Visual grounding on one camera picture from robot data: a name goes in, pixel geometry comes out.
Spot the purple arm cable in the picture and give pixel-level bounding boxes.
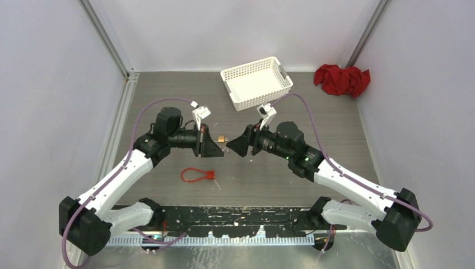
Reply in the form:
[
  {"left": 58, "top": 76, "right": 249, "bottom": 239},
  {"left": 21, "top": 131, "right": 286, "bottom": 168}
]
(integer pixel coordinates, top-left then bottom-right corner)
[
  {"left": 272, "top": 92, "right": 434, "bottom": 233},
  {"left": 61, "top": 97, "right": 199, "bottom": 268}
]

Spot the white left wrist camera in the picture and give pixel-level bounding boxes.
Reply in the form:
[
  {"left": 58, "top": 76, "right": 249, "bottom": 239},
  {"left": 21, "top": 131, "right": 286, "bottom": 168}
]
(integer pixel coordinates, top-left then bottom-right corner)
[{"left": 192, "top": 106, "right": 211, "bottom": 129}]

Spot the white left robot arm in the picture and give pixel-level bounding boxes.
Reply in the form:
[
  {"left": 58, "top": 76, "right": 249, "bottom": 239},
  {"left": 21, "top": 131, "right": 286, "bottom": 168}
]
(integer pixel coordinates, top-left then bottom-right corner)
[{"left": 59, "top": 106, "right": 224, "bottom": 256}]

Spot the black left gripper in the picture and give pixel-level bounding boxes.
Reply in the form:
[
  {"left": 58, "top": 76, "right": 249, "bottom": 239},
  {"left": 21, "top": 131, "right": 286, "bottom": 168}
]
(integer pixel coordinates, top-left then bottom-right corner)
[{"left": 168, "top": 123, "right": 224, "bottom": 158}]

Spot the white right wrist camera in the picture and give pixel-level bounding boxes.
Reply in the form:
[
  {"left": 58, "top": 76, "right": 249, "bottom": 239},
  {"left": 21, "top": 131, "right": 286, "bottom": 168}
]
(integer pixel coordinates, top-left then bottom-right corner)
[{"left": 257, "top": 103, "right": 277, "bottom": 131}]

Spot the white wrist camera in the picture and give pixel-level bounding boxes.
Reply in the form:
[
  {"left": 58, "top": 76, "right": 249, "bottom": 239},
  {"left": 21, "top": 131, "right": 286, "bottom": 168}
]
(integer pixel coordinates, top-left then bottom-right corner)
[
  {"left": 192, "top": 106, "right": 211, "bottom": 129},
  {"left": 257, "top": 103, "right": 277, "bottom": 131}
]

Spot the brass padlock silver shackle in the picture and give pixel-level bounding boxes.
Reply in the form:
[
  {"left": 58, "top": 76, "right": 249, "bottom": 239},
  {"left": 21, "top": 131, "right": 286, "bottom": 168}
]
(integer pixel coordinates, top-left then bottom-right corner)
[{"left": 217, "top": 136, "right": 228, "bottom": 143}]

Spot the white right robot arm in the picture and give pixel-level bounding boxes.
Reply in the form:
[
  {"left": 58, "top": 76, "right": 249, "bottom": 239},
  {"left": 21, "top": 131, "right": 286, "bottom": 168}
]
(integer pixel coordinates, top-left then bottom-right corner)
[{"left": 226, "top": 121, "right": 422, "bottom": 252}]

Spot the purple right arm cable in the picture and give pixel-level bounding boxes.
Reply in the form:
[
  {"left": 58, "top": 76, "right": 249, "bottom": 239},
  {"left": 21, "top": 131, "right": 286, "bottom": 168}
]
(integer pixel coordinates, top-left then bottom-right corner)
[{"left": 272, "top": 92, "right": 434, "bottom": 233}]

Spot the aluminium slotted rail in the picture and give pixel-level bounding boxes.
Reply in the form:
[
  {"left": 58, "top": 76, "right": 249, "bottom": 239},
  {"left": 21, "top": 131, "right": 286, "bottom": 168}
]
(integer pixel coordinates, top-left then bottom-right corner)
[{"left": 107, "top": 234, "right": 315, "bottom": 247}]

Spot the crumpled red cloth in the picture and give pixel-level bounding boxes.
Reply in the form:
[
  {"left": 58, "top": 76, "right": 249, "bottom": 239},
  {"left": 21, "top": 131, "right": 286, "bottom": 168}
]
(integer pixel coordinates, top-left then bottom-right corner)
[{"left": 313, "top": 64, "right": 371, "bottom": 98}]

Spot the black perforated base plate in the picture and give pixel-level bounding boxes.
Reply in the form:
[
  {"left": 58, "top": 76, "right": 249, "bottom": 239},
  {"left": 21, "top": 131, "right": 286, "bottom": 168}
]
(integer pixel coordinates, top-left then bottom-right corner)
[{"left": 111, "top": 204, "right": 348, "bottom": 240}]

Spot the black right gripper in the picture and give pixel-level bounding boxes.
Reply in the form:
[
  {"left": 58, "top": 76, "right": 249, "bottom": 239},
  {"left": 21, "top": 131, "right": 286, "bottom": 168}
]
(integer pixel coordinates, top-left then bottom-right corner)
[{"left": 227, "top": 118, "right": 293, "bottom": 160}]

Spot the red cable padlock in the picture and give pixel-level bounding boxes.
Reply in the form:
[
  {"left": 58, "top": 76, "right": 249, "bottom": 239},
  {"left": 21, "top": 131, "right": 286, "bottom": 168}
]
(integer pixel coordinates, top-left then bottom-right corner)
[{"left": 180, "top": 168, "right": 216, "bottom": 183}]

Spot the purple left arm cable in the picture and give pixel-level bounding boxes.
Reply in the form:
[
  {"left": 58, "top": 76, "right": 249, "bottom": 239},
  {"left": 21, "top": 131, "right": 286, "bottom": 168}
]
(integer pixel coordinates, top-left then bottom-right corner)
[{"left": 61, "top": 97, "right": 199, "bottom": 268}]

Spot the white perforated plastic basket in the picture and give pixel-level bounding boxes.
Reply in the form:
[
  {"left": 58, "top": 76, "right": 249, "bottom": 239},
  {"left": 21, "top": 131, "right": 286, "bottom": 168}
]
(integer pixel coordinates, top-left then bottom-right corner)
[{"left": 220, "top": 56, "right": 294, "bottom": 112}]

